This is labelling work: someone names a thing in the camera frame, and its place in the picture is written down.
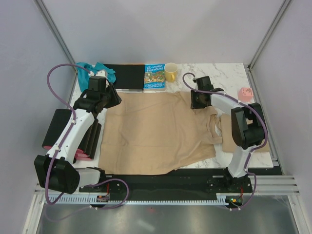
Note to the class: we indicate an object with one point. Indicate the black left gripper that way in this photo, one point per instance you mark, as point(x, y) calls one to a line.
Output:
point(116, 99)

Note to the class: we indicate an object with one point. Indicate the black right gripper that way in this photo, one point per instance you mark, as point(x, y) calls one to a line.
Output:
point(193, 104)

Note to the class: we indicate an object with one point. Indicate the teal t shirt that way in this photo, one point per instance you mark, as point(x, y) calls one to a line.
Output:
point(83, 76)

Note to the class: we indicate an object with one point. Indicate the black drawer organiser with pink fronts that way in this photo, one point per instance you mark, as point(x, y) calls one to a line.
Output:
point(87, 148)

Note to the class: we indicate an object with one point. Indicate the beige t shirt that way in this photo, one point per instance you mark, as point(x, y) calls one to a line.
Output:
point(155, 133)

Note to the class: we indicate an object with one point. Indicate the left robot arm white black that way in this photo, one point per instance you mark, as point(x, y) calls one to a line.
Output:
point(55, 170)

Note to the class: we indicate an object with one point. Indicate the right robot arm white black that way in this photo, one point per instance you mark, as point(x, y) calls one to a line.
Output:
point(248, 126)

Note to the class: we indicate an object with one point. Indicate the yellow mug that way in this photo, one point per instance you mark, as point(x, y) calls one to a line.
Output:
point(170, 70)

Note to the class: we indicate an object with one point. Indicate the black orange-edged notebook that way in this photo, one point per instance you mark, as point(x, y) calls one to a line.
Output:
point(129, 77)

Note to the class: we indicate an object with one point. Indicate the pink cube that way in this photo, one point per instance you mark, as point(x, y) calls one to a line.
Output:
point(245, 94)

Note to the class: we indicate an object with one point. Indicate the blue treehouse book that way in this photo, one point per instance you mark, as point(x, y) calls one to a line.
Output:
point(154, 77)

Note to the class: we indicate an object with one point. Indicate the folded tan t shirt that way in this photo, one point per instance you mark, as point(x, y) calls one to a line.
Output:
point(224, 129)

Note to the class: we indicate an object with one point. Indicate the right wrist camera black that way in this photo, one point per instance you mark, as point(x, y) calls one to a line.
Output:
point(204, 83)

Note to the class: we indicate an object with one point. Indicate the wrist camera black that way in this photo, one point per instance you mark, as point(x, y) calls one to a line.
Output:
point(98, 83)
point(204, 83)

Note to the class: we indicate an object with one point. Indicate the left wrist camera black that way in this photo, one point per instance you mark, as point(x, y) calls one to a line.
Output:
point(98, 83)

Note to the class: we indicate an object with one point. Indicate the black base rail with cable tray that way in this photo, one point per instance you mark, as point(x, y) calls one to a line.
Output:
point(180, 187)

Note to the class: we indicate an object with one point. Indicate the aluminium frame rail left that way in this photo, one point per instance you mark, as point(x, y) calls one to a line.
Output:
point(54, 29)

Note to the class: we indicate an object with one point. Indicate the aluminium frame rail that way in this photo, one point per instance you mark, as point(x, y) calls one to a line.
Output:
point(269, 33)
point(54, 29)

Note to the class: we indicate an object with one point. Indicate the aluminium frame rail right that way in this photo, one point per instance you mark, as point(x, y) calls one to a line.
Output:
point(269, 33)

